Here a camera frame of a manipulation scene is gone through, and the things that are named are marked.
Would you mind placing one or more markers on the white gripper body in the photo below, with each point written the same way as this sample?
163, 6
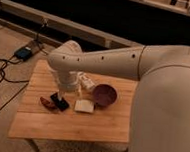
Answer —
68, 81

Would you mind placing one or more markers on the white sponge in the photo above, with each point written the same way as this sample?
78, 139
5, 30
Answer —
85, 106

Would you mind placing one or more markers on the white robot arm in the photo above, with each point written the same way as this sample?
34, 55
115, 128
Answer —
160, 110

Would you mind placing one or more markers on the white plastic bottle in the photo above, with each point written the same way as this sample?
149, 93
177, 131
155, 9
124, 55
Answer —
85, 82

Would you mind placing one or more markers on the black smartphone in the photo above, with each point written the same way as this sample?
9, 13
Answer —
61, 104

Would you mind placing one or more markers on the black power adapter box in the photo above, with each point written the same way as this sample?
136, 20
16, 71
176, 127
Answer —
23, 53

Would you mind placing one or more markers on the wooden table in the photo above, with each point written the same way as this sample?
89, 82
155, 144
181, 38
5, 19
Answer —
33, 120

